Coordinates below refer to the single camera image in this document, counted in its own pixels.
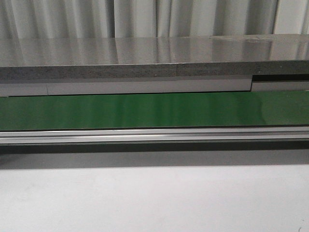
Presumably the green conveyor belt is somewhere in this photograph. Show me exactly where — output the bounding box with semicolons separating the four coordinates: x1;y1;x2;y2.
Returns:
0;91;309;131

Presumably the white pleated curtain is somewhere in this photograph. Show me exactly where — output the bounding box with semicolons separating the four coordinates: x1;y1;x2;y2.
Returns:
0;0;309;39

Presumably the aluminium front conveyor rail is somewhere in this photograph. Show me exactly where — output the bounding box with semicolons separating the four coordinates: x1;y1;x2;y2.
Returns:
0;126;309;145

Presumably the grey rear conveyor rail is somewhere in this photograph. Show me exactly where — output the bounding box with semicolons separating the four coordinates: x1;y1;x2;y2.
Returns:
0;74;309;97

